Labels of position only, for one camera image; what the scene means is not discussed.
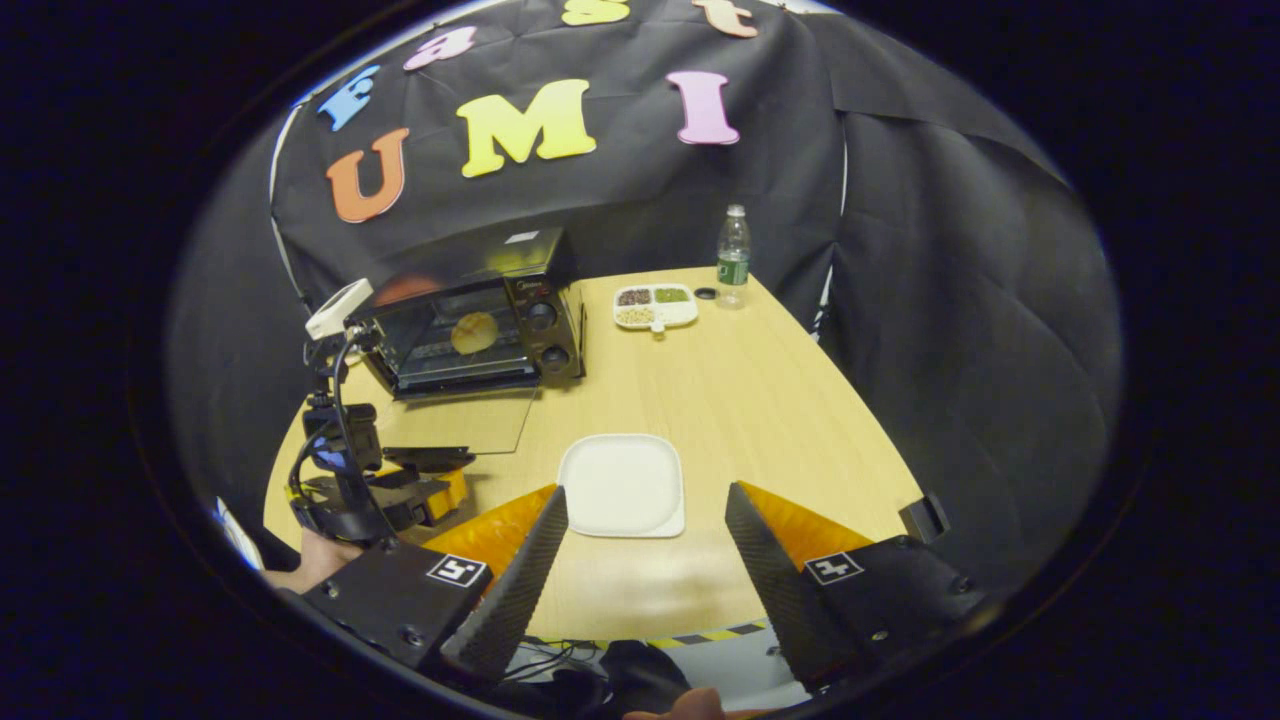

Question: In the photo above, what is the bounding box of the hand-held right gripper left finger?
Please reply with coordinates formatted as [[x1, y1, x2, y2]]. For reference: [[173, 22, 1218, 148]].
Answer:
[[298, 484, 570, 684]]

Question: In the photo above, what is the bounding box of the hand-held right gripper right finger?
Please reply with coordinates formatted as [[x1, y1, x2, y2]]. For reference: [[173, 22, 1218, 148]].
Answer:
[[724, 481, 988, 691]]

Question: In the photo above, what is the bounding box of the golden bread bun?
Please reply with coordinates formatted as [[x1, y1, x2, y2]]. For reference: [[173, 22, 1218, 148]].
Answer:
[[449, 311, 500, 357]]

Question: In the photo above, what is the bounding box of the black electric oven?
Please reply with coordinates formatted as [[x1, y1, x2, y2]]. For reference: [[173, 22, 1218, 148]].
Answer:
[[345, 227, 587, 457]]

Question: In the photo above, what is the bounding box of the yellow black floor tape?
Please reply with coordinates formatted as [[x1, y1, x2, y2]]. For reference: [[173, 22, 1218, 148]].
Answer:
[[648, 620, 771, 649]]

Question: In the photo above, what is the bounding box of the white toaster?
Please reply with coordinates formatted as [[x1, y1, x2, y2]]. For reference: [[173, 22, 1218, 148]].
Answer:
[[304, 278, 374, 342]]

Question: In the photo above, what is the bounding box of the white square plate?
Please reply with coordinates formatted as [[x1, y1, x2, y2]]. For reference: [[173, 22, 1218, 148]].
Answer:
[[556, 432, 688, 540]]

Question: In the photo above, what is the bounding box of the black table edge clamp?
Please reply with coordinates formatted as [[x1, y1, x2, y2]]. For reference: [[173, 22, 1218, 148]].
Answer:
[[897, 492, 952, 547]]

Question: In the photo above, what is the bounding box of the white divided snack tray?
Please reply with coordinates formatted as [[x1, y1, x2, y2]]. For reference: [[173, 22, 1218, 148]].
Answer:
[[612, 283, 700, 334]]

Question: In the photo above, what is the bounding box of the clear plastic water bottle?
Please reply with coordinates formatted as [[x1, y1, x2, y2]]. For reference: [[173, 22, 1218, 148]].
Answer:
[[716, 204, 752, 310]]

